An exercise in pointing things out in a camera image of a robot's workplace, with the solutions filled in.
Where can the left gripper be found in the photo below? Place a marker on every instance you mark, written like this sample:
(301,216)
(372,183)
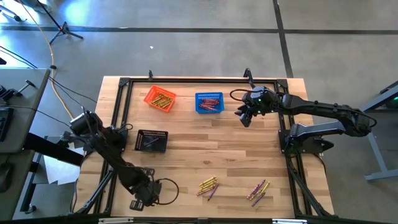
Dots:
(146,191)

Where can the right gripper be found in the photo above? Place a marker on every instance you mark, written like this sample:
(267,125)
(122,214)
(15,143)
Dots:
(262,101)

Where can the purple crayon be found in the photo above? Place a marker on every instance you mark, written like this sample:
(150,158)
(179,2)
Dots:
(213,192)
(151,142)
(258,199)
(260,185)

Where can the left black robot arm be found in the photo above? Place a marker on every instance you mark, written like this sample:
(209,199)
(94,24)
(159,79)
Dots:
(115,159)

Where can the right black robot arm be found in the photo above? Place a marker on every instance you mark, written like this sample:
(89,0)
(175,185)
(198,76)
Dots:
(311,107)

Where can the blue plastic basket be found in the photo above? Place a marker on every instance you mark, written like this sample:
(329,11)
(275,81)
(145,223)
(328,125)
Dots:
(217,95)

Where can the black plastic basket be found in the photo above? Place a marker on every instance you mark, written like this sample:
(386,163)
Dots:
(155,148)

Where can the orange plastic basket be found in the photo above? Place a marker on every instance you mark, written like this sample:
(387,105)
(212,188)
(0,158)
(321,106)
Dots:
(170,97)

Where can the magenta crayon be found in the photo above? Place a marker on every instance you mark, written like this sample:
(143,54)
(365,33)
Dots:
(252,192)

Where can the white paper sheets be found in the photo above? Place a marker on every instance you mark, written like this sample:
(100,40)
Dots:
(59,171)

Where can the black desk support beam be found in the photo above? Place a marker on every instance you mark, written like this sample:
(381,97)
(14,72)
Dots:
(53,150)

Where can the dark grey desk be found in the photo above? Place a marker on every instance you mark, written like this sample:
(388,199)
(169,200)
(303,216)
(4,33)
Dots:
(18,186)

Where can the black computer mouse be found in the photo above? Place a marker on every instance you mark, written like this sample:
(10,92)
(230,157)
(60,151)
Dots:
(4,177)

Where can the black device with green light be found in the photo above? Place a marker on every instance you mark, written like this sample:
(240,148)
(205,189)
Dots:
(393,102)

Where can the black keyboard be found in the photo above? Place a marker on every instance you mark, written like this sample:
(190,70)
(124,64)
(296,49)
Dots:
(4,124)

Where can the black desk clamp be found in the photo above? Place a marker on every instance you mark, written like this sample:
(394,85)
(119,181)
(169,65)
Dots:
(9,92)

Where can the black tripod stand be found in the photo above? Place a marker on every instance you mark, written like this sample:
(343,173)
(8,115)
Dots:
(63,29)

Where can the grey chair base leg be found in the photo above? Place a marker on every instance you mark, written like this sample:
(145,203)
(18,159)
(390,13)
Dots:
(14,18)

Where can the silver bracket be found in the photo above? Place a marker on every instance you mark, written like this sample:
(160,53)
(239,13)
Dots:
(115,221)
(289,221)

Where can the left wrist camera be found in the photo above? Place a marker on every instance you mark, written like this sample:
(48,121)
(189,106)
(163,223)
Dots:
(148,172)

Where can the black frame clamp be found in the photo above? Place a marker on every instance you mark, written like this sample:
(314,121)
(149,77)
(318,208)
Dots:
(150,74)
(247,74)

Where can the black metal table frame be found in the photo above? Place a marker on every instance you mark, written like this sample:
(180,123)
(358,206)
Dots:
(202,80)

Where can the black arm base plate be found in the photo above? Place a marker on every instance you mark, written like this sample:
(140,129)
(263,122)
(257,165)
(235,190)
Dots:
(314,147)
(88,145)

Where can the grey metal table frame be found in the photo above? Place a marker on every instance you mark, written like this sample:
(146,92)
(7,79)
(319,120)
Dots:
(373,155)

